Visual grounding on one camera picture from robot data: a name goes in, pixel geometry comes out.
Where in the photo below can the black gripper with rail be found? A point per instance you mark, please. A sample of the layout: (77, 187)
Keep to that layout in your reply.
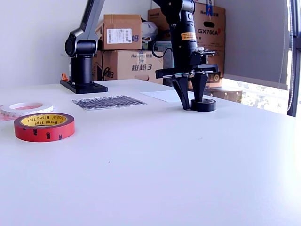
(181, 64)

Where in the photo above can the small black tape roll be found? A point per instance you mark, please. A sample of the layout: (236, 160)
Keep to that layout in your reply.
(207, 107)

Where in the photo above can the red 3M tape roll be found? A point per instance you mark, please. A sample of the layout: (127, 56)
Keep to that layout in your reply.
(47, 134)

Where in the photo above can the wide white tape roll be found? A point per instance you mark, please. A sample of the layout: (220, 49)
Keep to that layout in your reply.
(35, 110)

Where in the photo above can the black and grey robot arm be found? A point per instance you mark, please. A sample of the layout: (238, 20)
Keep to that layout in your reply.
(81, 68)

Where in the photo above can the blank white paper sheet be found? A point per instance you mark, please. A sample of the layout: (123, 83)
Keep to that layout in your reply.
(160, 95)

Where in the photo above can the long black printed box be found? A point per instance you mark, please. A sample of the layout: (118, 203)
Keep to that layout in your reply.
(223, 94)

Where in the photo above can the large GX760A cardboard box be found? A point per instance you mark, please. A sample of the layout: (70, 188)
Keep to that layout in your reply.
(211, 42)

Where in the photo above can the black and teal carton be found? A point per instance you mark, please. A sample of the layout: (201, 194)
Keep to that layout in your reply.
(162, 44)

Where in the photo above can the Huntkey cardboard carton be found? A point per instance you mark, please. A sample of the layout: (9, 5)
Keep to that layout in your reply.
(127, 58)

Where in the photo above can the white plastic bag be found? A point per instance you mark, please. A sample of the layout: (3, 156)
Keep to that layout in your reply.
(149, 29)

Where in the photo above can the grey roller blind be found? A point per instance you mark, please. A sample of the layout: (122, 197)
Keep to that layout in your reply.
(254, 42)

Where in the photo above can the black scribbled paper sheet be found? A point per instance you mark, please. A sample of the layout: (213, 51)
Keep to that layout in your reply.
(105, 102)

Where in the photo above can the cardboard box with shipping label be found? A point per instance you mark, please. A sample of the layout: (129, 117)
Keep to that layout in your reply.
(117, 21)

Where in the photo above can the orange table clamp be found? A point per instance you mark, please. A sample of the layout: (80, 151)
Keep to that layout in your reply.
(64, 77)

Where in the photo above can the red scribbled paper sheet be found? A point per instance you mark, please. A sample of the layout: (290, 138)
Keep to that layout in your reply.
(29, 108)

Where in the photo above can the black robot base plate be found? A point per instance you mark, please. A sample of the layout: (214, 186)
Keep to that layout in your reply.
(89, 89)

